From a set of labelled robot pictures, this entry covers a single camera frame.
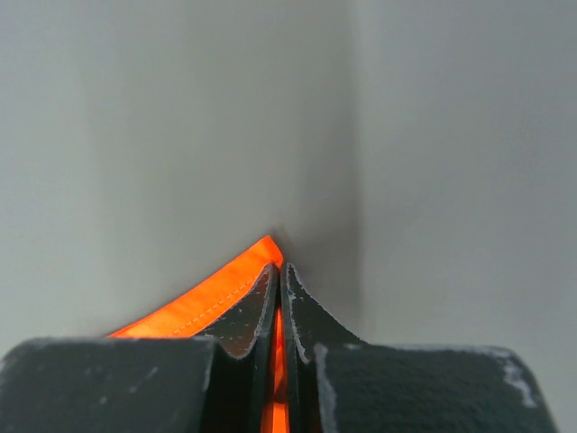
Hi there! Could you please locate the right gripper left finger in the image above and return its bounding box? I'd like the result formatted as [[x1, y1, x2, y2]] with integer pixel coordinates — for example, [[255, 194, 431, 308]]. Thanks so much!
[[1, 264, 278, 432]]

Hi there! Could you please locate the orange t shirt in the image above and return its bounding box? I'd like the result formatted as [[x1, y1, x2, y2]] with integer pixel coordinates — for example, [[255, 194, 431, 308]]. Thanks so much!
[[110, 235, 290, 432]]

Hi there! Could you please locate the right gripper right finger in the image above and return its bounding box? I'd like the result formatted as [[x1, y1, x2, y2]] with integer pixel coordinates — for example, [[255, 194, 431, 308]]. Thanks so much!
[[279, 263, 557, 432]]

